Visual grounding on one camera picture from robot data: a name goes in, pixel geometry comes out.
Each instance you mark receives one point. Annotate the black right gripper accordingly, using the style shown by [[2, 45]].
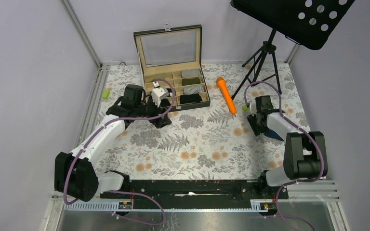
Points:
[[252, 121]]

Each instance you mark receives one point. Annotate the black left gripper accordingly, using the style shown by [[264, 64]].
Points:
[[157, 110]]

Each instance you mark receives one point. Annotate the navy blue underwear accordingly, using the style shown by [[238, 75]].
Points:
[[278, 134]]

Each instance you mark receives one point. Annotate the olive khaki underwear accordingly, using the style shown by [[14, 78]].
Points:
[[153, 78]]

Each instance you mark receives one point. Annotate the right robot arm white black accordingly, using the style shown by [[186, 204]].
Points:
[[304, 153]]

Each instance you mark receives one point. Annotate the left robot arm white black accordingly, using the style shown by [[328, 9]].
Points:
[[75, 175]]

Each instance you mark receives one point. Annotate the green block near underwear pile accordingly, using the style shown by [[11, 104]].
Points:
[[245, 108]]

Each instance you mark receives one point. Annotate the striped rolled underwear in box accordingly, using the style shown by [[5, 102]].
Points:
[[194, 89]]

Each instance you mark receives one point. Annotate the olive rolled underwear in box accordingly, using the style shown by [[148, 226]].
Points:
[[191, 81]]

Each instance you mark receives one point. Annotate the grey rolled underwear in box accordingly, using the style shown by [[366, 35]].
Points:
[[190, 73]]

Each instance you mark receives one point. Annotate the green block at left edge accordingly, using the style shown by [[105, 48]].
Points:
[[106, 94]]

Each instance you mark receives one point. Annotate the wooden organizer box glass lid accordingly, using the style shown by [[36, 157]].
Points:
[[172, 50]]

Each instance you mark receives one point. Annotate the black music stand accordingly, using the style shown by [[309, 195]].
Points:
[[305, 22]]

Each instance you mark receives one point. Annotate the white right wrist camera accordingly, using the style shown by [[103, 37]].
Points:
[[252, 108]]

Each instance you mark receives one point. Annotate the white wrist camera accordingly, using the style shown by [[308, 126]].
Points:
[[252, 108], [159, 93]]

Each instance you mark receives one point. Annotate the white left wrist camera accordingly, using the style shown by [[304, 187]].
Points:
[[159, 93]]

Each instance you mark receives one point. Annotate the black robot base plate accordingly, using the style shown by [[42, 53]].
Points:
[[194, 194]]

